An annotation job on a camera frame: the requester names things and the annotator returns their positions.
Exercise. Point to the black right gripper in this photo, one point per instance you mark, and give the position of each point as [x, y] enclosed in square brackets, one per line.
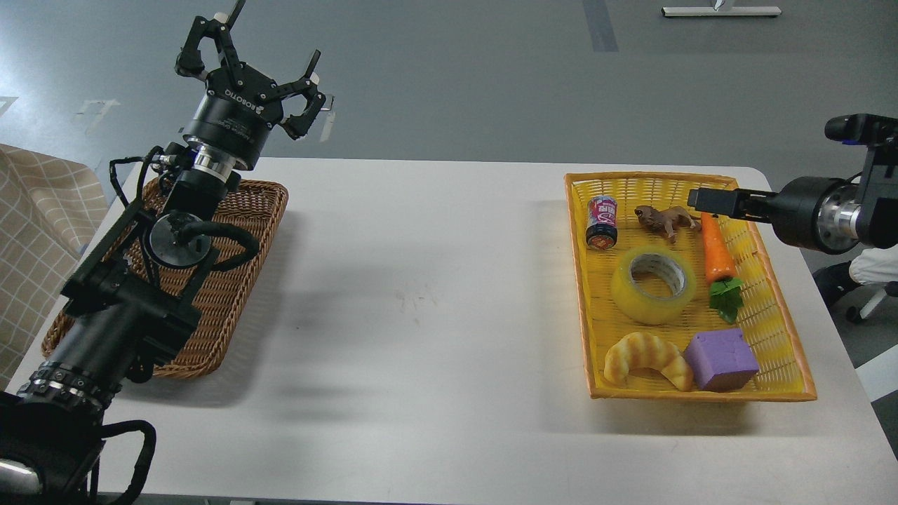
[814, 213]

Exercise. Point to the yellow plastic basket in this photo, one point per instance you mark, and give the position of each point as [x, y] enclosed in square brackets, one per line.
[765, 319]

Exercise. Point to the small red jam jar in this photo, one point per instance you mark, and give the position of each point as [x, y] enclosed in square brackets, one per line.
[602, 230]

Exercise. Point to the white metal stand base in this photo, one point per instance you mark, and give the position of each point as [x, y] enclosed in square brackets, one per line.
[721, 12]

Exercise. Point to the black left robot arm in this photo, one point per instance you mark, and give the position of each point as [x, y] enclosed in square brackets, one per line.
[134, 301]

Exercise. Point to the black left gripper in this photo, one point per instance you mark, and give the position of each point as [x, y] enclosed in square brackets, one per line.
[235, 116]

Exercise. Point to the beige checked cloth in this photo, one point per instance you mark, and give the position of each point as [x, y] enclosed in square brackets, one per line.
[50, 210]

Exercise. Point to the purple foam cube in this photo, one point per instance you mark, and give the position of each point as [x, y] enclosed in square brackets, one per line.
[721, 360]

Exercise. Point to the person in white clothes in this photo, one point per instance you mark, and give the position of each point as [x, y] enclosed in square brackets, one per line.
[872, 266]

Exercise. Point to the toy croissant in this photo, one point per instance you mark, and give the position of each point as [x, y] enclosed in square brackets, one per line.
[639, 350]

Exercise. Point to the orange toy carrot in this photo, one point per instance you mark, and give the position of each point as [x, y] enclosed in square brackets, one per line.
[725, 288]

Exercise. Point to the yellow tape roll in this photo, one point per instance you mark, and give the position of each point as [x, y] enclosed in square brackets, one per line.
[652, 285]

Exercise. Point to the brown toy lion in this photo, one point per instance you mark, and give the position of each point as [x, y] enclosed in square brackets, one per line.
[665, 223]

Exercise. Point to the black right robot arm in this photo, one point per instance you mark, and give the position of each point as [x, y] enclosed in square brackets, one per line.
[876, 195]

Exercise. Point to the brown wicker basket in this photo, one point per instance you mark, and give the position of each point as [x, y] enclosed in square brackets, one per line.
[258, 208]

